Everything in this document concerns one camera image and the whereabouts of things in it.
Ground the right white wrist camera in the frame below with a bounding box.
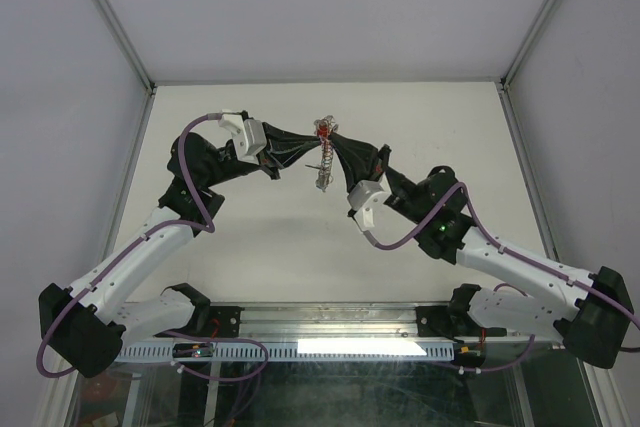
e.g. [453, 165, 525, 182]
[347, 179, 391, 233]

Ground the red key tag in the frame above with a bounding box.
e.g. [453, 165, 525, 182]
[316, 122, 332, 141]

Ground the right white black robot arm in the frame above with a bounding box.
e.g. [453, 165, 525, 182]
[329, 134, 639, 369]

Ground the left aluminium frame post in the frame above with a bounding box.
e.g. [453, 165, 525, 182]
[91, 0, 156, 95]

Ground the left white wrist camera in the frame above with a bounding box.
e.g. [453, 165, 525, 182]
[218, 111, 267, 165]

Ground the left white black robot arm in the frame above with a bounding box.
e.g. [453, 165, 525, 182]
[36, 112, 321, 378]

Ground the aluminium mounting rail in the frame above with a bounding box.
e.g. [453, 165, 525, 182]
[61, 300, 596, 346]

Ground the aluminium frame post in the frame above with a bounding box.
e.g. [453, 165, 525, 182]
[91, 0, 156, 95]
[499, 0, 561, 90]

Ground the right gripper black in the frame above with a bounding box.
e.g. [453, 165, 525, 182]
[328, 133, 427, 226]

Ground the metal keyring holder with rings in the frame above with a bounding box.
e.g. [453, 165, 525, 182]
[308, 115, 339, 192]

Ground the right aluminium frame post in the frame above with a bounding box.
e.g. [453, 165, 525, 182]
[499, 0, 561, 90]

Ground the grey slotted cable duct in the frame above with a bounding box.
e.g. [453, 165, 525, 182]
[116, 338, 455, 364]

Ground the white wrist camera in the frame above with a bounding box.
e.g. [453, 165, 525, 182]
[347, 179, 391, 233]
[218, 111, 267, 165]

